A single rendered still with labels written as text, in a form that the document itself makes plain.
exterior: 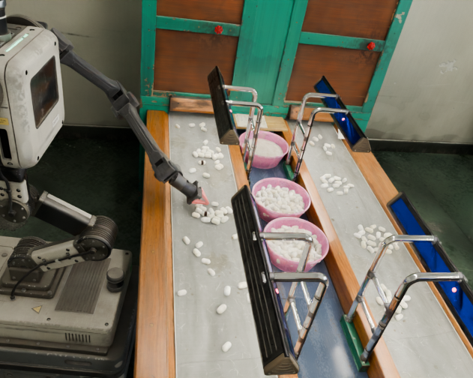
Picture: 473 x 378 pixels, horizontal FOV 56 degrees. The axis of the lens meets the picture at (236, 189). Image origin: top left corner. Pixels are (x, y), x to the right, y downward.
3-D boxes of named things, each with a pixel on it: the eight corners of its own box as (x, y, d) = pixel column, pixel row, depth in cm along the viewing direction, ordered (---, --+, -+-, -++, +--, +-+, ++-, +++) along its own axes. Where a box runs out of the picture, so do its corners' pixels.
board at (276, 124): (229, 128, 244) (229, 126, 243) (226, 115, 256) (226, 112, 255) (287, 132, 250) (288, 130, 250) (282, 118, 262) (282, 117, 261)
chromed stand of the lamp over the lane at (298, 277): (237, 378, 138) (264, 280, 112) (230, 323, 154) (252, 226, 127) (296, 375, 142) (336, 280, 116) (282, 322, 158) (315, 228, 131)
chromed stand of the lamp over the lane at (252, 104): (211, 187, 214) (223, 102, 188) (207, 163, 230) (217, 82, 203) (249, 188, 218) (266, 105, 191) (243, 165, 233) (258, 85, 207)
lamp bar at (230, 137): (219, 145, 176) (222, 128, 172) (206, 78, 224) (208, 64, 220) (239, 145, 177) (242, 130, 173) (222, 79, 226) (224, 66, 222)
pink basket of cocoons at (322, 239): (265, 280, 172) (270, 262, 166) (254, 232, 193) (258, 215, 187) (330, 280, 177) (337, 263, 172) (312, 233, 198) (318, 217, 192)
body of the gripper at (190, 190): (199, 181, 190) (187, 172, 186) (201, 196, 182) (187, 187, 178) (188, 190, 192) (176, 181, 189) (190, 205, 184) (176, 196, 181)
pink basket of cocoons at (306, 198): (267, 236, 192) (272, 220, 186) (238, 199, 210) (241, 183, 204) (316, 223, 204) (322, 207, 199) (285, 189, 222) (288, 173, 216)
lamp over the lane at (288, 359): (264, 376, 100) (270, 358, 96) (230, 200, 149) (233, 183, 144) (297, 375, 102) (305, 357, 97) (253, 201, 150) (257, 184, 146)
